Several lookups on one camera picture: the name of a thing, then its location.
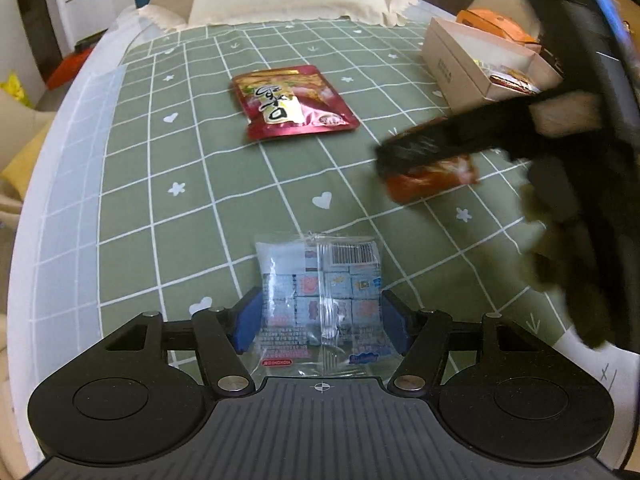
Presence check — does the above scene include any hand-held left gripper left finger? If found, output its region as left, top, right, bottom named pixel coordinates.
left=87, top=287, right=263, bottom=397

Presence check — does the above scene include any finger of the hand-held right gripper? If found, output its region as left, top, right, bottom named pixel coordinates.
left=375, top=97, right=538, bottom=182

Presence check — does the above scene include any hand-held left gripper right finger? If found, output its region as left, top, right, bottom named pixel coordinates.
left=382, top=289, right=556, bottom=397

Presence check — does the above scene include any orange-red snack packet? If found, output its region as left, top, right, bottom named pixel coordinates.
left=385, top=116, right=482, bottom=206

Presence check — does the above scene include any pink cardboard box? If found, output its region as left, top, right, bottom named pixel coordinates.
left=422, top=16, right=568, bottom=116

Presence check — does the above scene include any clear bag of blue candies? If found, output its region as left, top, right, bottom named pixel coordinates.
left=254, top=231, right=398, bottom=377

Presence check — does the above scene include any round rice cracker packet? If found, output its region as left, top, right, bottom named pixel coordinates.
left=490, top=67, right=541, bottom=96

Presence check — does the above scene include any green checkered tablecloth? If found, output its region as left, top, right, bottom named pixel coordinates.
left=7, top=2, right=640, bottom=466

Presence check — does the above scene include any orange snack bag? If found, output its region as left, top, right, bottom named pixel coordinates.
left=456, top=7, right=543, bottom=53

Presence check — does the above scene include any large dark red snack packet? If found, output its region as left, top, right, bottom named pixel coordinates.
left=231, top=64, right=362, bottom=143

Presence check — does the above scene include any white paper sheet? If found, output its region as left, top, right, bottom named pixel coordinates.
left=552, top=327, right=638, bottom=403

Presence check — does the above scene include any beige chair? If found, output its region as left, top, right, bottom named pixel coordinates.
left=0, top=105, right=58, bottom=221

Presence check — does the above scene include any orange object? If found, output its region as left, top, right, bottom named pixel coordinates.
left=47, top=50, right=96, bottom=92

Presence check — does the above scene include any yellow cloth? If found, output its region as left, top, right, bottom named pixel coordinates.
left=0, top=72, right=31, bottom=108

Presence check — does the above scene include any white cabinet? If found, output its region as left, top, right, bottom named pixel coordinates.
left=47, top=0, right=118, bottom=51

